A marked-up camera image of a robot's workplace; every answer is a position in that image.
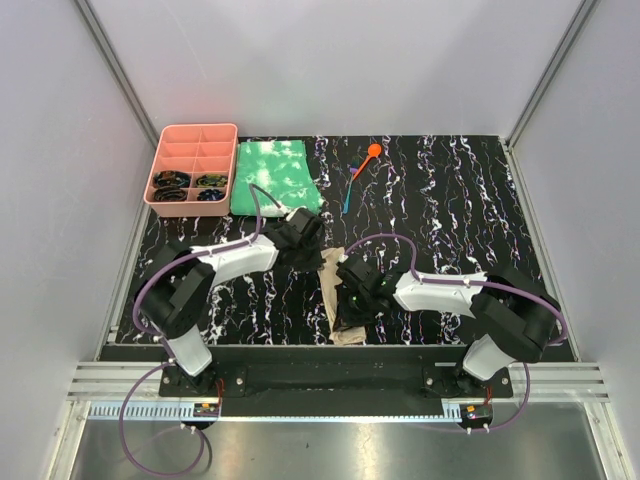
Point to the dark coiled band bottom-left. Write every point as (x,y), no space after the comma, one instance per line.
(170,194)

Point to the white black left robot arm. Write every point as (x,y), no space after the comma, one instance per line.
(172,296)

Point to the aluminium front frame rail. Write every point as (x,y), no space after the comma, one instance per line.
(130,391)

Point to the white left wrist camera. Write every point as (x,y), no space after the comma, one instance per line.
(287,212)

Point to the teal plastic utensil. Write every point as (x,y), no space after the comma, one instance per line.
(346,203)

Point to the orange plastic spoon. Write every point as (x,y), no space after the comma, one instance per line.
(373,151)

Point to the pink compartment tray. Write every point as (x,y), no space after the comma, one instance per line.
(195,149)

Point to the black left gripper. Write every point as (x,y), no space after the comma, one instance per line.
(316,261)

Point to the yellow green coiled band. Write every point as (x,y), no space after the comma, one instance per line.
(211,180)

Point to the blue coiled band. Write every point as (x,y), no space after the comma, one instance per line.
(212,195)

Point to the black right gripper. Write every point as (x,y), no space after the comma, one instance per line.
(345,318)

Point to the beige cloth napkin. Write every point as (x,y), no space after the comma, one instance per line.
(328,283)

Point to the dark coiled band top-left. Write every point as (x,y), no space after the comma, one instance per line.
(171,178)

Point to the green white tie-dye cloth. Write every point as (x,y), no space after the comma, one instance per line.
(280,168)

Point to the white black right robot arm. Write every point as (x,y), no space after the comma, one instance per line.
(517,317)

